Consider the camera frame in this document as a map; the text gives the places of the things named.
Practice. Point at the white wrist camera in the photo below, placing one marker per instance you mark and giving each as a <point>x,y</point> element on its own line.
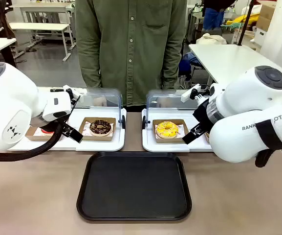
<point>57,105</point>
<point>191,93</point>

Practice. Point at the person's left hand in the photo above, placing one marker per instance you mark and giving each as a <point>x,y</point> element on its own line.
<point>160,102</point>

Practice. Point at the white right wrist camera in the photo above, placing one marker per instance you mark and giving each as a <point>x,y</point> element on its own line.
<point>191,93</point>

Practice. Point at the person's right hand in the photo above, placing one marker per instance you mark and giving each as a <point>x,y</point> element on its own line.
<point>100,101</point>

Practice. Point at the white bench table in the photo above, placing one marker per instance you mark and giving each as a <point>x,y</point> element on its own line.
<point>38,26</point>

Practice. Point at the chocolate sprinkled donut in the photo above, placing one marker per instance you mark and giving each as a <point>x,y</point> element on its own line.
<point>101,127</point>

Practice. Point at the brown cardboard box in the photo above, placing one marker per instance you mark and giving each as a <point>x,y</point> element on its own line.
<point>266,17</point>

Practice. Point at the white display case base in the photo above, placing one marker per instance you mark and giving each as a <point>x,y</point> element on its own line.
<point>101,146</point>
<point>167,148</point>

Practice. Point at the clear display case lid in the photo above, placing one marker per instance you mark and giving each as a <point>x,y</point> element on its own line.
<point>165,98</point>
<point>111,100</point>

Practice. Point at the white long table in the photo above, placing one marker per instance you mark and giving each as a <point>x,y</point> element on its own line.
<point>226,61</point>

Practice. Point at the white storage box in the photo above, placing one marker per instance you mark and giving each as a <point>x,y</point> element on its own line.
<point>259,36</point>

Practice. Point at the red glazed donut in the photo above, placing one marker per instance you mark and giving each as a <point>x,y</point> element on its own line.
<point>46,132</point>

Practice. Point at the black plastic serving tray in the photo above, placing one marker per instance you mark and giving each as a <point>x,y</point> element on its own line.
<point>134,186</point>

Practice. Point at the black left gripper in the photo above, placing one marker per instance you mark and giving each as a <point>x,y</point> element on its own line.
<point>48,125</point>

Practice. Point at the yellow sprinkled donut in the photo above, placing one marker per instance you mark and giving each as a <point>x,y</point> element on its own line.
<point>167,129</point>

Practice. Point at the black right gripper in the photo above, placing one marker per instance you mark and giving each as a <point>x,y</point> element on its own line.
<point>203,114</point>

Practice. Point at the cream tote bag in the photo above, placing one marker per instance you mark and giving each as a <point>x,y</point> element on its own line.
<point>211,39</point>

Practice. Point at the person in blue jeans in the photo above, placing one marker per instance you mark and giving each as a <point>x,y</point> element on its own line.
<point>212,17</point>

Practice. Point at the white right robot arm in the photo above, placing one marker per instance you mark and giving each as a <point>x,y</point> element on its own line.
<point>250,115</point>

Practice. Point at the black stand pole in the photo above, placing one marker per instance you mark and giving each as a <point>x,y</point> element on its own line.
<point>245,23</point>

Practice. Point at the person in green shirt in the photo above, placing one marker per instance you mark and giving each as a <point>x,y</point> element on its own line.
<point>131,49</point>

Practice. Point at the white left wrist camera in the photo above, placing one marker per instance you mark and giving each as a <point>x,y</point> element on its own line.
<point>57,105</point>

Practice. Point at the yellow cloth pile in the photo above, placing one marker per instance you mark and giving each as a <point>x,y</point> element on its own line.
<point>248,19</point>

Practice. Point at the brown cardboard donut tray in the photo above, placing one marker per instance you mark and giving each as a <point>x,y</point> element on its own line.
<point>170,140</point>
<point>97,138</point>
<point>207,137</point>
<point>35,136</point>

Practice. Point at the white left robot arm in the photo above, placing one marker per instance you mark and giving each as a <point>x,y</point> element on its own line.
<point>11,110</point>

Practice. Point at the white background desk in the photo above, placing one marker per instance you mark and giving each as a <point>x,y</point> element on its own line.
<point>43,8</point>

